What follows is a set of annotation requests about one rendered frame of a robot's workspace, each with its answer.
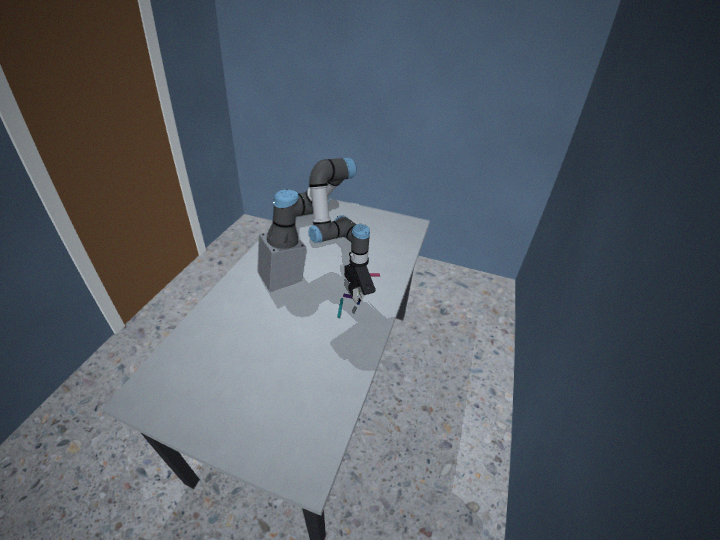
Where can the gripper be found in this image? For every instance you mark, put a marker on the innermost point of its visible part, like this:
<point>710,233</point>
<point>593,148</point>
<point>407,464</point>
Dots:
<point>350,275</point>

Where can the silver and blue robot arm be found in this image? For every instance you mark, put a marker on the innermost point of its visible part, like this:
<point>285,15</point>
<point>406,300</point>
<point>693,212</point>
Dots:
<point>321,183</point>

